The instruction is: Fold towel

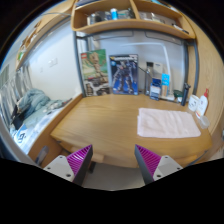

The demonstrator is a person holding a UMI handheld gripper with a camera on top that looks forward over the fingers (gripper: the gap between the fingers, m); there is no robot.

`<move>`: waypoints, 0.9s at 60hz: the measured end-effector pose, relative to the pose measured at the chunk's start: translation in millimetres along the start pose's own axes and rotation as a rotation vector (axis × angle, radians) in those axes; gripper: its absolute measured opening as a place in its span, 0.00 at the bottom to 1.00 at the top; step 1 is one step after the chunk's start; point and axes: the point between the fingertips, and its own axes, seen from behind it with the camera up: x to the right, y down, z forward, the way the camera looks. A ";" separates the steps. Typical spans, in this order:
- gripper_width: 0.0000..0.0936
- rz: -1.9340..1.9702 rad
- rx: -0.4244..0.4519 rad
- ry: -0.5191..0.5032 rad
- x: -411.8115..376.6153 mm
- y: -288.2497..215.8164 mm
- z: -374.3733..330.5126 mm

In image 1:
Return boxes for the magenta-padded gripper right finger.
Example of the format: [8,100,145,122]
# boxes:
[134,144,184,185]

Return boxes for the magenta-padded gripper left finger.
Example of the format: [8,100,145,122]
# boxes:
[43,143,94,187]

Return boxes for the pale pink towel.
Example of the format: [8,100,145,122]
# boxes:
[136,107,202,139]

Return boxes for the small clear plastic container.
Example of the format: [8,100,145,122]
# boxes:
[198,114,211,130]

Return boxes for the white printed mug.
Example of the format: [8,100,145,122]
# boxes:
[187,94,200,112]

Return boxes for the bed with grey-green bedding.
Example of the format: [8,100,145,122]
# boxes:
[0,63,84,158]

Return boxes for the white red-capped lotion bottle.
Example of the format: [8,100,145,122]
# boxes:
[195,88,210,119]

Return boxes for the dark green dish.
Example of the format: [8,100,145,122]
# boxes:
[173,89,184,99]

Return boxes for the small dark blue box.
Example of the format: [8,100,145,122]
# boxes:
[149,78,162,101]

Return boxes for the light blue slim box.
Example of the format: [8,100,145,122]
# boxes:
[161,73,171,98]

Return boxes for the clear tall water bottle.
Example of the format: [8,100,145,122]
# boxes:
[145,61,155,97]

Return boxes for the white cardboard box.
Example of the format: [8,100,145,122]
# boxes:
[152,62,164,81]

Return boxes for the green tree figure toy box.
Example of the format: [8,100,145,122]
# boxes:
[80,49,111,98]

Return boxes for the blue robot model kit box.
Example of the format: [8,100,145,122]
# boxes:
[108,54,139,96]

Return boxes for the white arched desk lamp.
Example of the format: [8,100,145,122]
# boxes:
[121,41,176,102]

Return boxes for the wooden shelf unit with items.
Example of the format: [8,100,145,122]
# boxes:
[70,0,196,40]

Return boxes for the grey metal desk frame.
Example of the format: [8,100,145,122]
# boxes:
[73,29,201,98]

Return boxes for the narrow wooden wall shelf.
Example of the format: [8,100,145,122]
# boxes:
[14,1,76,71]

